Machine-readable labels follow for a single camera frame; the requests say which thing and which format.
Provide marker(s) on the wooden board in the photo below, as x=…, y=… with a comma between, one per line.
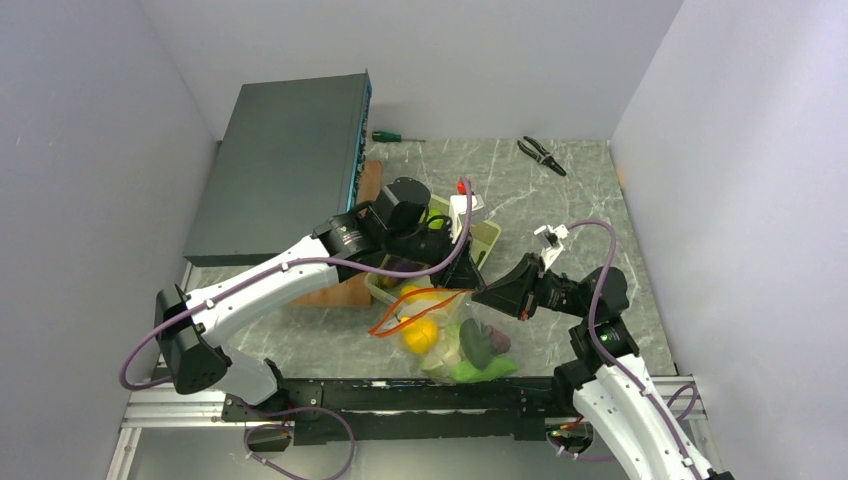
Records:
x=352, y=292

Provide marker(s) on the dark green vegetable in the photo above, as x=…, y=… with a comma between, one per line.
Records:
x=476, y=343

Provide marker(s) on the white cauliflower with leaves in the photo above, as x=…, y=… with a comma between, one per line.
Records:
x=437, y=363

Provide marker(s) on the black handled pliers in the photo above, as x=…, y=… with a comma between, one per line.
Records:
x=534, y=149

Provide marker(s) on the dark grey metal box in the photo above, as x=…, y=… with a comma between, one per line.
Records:
x=289, y=160

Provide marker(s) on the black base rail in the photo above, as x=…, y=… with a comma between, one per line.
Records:
x=325, y=410

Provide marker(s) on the green handled screwdriver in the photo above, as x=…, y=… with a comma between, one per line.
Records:
x=390, y=137

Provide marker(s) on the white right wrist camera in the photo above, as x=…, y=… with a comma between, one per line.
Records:
x=551, y=239

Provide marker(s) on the clear zip bag orange zipper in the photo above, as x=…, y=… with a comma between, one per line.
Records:
x=454, y=308

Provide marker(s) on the light green perforated basket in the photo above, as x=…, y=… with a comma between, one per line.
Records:
x=484, y=235

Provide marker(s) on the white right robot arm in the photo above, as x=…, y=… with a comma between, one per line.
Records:
x=608, y=383

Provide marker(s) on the dark purple eggplant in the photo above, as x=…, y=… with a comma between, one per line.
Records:
x=396, y=264

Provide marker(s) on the green lime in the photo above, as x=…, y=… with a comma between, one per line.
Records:
x=435, y=219

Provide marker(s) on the green lettuce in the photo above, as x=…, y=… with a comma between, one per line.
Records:
x=465, y=372

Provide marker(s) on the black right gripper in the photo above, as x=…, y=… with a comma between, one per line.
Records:
x=518, y=290

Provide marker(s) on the yellow corn cob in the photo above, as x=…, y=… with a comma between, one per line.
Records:
x=411, y=293

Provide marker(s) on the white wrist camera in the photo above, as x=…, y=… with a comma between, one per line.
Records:
x=551, y=239
x=465, y=208

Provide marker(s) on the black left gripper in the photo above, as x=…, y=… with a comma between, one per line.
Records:
x=460, y=271

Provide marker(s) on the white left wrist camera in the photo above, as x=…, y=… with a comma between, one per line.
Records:
x=465, y=208

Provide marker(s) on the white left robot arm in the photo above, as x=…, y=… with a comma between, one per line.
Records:
x=192, y=329

